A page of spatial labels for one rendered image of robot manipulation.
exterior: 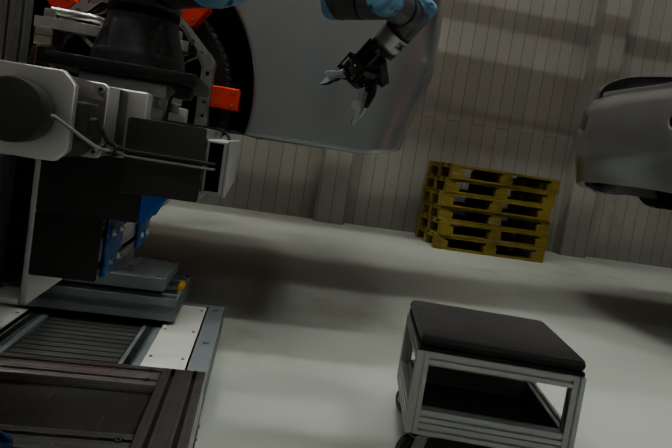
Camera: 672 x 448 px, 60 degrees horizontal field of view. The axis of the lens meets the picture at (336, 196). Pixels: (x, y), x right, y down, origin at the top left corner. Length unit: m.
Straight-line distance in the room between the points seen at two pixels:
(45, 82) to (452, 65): 5.93
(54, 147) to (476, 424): 1.19
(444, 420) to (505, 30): 5.53
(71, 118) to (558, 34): 6.51
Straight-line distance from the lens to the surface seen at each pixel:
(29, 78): 0.62
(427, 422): 1.51
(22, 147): 0.62
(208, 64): 1.93
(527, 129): 6.68
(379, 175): 6.17
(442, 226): 5.38
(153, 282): 2.05
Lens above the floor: 0.74
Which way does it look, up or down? 4 degrees down
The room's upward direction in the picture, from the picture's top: 9 degrees clockwise
